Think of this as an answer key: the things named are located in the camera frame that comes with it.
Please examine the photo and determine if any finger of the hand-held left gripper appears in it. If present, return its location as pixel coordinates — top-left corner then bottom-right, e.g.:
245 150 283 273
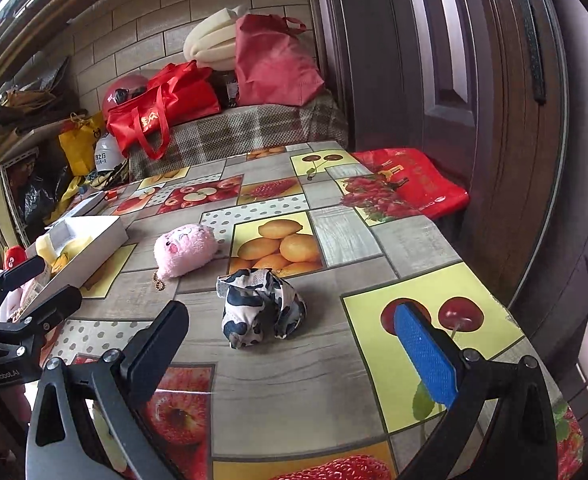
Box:
0 256 47 306
21 286 83 331

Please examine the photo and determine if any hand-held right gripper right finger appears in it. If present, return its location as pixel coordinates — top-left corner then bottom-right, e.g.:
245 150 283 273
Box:
393 301 559 480

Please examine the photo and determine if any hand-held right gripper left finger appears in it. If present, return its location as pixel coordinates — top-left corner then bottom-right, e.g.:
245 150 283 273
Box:
25 300 191 480

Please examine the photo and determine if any red plush toy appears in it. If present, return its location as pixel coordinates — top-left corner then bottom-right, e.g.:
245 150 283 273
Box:
4 245 28 273

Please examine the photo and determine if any pale yellow foam ball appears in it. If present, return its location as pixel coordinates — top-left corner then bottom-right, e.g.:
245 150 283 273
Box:
36 232 69 261

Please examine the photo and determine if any white cardboard box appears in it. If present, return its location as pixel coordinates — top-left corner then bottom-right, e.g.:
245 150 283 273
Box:
26 216 129 306

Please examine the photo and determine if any cow print cloth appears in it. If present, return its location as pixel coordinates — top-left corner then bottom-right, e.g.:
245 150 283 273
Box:
216 268 307 350

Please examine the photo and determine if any yellow and green sponge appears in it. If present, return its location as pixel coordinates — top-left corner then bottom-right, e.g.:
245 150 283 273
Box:
48 252 74 276

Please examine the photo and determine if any flat white box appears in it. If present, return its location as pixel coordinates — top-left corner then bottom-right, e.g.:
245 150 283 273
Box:
48 192 108 226

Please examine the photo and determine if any pink plush pig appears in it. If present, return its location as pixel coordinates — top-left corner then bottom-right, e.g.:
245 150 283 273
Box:
153 223 219 292

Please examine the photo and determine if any cluttered shelf rack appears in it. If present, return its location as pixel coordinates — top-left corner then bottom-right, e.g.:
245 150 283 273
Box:
0 55 74 261

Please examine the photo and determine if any fruit print tablecloth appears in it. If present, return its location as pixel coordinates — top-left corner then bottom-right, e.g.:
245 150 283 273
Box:
38 141 585 480

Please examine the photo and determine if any yellow bag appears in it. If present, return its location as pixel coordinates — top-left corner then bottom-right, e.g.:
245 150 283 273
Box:
58 112 105 176

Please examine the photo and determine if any white jar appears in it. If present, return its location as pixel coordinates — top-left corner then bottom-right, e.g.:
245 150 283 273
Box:
94 132 127 173

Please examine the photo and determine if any flat red printed bag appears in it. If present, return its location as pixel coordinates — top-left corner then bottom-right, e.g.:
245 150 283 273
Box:
350 148 470 219

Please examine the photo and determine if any red helmet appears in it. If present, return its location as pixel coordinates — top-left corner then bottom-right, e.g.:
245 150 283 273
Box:
102 74 149 113

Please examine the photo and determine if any plaid blanket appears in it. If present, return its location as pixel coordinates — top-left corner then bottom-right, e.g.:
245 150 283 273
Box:
126 89 349 181

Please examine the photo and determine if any bright red tote bag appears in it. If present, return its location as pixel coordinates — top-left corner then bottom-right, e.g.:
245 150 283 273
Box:
106 60 223 161

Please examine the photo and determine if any brown panelled door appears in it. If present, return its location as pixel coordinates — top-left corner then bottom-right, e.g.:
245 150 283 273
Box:
304 0 588 341

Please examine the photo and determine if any pale red fabric bag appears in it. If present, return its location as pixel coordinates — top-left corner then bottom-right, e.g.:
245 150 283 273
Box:
234 14 325 107

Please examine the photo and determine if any cream foam roll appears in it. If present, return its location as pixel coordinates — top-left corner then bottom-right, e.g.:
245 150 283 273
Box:
183 4 249 68

